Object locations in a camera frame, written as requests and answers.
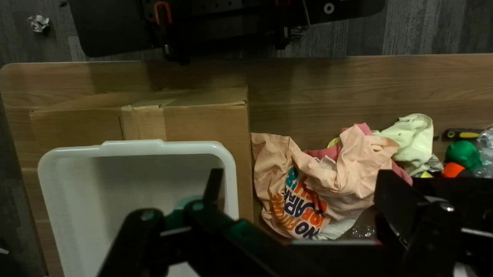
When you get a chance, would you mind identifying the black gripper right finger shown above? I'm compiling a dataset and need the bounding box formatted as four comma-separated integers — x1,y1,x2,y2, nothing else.
374,168,464,277

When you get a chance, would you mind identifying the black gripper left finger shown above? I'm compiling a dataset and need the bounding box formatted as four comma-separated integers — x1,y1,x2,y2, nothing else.
203,167,227,207

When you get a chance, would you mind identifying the pale whitish cloth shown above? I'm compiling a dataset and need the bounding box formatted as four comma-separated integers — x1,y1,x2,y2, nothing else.
378,113,444,179

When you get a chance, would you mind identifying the peach printed cloth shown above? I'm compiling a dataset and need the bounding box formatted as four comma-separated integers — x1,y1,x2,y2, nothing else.
250,122,403,244

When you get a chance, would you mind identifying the tall cardboard box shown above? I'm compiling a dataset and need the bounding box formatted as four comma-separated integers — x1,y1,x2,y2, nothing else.
119,99,255,224

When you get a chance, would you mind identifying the low cardboard box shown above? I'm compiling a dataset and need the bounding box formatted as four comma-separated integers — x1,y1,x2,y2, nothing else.
28,85,252,148

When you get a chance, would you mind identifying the small orange tool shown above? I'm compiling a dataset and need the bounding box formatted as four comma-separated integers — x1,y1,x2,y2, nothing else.
441,161,468,181

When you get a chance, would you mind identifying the white plastic bin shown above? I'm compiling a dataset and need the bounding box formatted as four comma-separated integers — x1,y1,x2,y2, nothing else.
36,139,241,277

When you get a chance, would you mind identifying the black robot mounting stand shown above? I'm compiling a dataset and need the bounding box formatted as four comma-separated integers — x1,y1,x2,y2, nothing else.
69,0,389,67

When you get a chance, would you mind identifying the crumpled silver foil ball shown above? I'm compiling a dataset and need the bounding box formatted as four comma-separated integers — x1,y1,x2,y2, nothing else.
28,14,53,38

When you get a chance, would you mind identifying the black yellow handled tool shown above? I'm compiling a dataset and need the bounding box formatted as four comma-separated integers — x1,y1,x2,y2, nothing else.
441,128,483,144

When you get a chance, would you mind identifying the black clamp red handle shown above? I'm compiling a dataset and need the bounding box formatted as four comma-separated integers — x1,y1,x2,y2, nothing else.
152,0,193,67

